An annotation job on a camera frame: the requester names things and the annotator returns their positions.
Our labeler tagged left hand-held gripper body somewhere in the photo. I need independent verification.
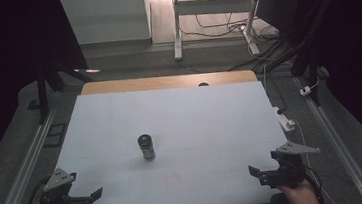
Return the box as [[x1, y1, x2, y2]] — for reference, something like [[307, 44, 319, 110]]
[[36, 164, 93, 204]]

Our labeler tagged white cabinet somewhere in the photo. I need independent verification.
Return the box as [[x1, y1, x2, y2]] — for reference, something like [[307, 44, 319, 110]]
[[59, 0, 155, 48]]

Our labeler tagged white desk frame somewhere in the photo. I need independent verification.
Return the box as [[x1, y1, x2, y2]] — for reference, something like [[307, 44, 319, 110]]
[[168, 0, 270, 63]]

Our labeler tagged aluminium floor rail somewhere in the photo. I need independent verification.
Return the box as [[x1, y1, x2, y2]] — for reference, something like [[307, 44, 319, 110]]
[[0, 103, 66, 204], [292, 70, 362, 204]]

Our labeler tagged tangle of black floor cables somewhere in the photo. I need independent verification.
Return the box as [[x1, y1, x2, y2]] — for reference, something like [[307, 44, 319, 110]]
[[177, 0, 287, 76]]

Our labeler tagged person's right hand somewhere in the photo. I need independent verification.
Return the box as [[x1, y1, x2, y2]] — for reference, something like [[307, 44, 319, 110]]
[[276, 178, 321, 204]]

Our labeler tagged white power strip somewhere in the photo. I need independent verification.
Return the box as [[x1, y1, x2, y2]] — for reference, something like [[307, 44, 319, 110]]
[[272, 104, 297, 134]]

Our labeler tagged wooden table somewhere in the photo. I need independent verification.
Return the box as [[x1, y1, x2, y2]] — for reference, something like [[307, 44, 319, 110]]
[[79, 66, 259, 100]]

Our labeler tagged thin white cable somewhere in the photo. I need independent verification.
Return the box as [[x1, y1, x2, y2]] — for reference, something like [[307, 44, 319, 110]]
[[291, 115, 341, 204]]

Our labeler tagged black metal stand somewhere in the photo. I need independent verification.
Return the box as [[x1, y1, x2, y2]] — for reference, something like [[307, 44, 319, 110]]
[[33, 58, 98, 126], [253, 0, 354, 112]]

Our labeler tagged white table cover board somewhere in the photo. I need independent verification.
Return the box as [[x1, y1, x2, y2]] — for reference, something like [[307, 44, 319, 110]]
[[48, 75, 295, 204]]

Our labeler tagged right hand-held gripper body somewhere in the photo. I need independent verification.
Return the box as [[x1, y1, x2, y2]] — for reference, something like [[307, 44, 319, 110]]
[[254, 138, 325, 192]]

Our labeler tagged black curtain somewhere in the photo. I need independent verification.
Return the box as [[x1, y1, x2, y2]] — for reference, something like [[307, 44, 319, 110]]
[[0, 0, 98, 181], [256, 0, 362, 181]]

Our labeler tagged small white adapter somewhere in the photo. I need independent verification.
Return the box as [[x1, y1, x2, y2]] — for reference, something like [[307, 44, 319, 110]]
[[299, 84, 313, 97]]

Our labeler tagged black floor socket plate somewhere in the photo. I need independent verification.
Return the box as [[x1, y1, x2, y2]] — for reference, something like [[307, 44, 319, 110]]
[[42, 122, 70, 149]]

